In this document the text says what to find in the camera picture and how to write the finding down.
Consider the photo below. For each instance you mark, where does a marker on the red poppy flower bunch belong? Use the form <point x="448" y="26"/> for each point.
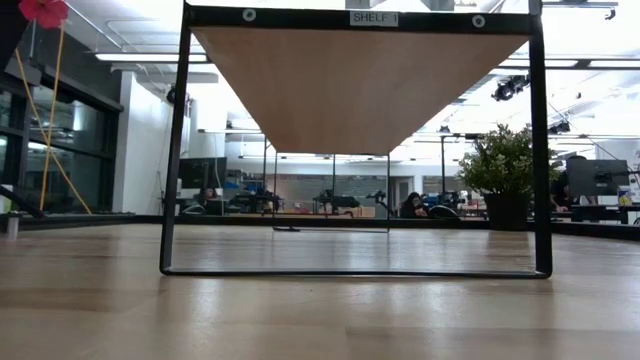
<point x="47" y="12"/>

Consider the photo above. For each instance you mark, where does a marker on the black background robot arm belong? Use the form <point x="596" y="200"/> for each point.
<point x="335" y="199"/>

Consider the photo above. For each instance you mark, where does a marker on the person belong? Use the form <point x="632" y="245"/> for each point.
<point x="210" y="193"/>
<point x="559" y="192"/>
<point x="412" y="206"/>

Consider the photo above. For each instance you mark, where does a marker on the wooden board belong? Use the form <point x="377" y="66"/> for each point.
<point x="350" y="85"/>

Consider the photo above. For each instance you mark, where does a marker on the black computer monitor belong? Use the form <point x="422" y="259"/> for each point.
<point x="205" y="172"/>
<point x="597" y="177"/>

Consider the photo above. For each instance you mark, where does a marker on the potted green plant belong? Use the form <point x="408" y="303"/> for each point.
<point x="505" y="160"/>

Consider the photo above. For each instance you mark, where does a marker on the black hanging spot fixture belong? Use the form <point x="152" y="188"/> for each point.
<point x="507" y="89"/>

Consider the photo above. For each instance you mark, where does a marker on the ceiling light strip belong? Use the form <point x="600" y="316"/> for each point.
<point x="135" y="57"/>

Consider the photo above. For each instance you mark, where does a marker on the small black hanging fixture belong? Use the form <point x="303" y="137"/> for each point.
<point x="560" y="127"/>

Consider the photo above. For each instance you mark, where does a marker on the black slanted bar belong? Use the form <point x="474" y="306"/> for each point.
<point x="20" y="202"/>

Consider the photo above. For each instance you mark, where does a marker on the white printed canister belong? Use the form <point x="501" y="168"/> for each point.
<point x="625" y="196"/>

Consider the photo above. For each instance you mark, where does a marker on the black table frame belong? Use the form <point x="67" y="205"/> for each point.
<point x="325" y="221"/>

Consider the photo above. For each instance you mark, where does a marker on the black round wall fixture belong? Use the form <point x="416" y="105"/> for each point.
<point x="171" y="94"/>

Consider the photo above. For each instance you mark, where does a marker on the small grey post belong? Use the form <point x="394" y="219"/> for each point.
<point x="13" y="225"/>

